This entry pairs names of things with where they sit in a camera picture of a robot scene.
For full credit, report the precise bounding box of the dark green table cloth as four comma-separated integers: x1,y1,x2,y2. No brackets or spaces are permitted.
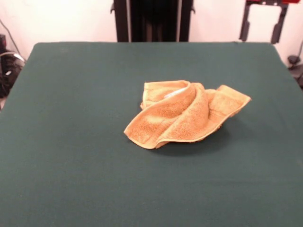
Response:
0,42,303,227

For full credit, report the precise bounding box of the black upright stand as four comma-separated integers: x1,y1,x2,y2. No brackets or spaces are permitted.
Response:
109,0,196,43

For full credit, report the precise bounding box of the orange terry towel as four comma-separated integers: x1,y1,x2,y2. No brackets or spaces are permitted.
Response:
123,79,252,150

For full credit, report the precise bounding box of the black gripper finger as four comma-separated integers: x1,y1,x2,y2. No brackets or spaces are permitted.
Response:
271,4,289,45
238,4,252,41

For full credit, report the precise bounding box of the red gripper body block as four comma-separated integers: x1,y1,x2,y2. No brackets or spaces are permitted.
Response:
246,0,302,4

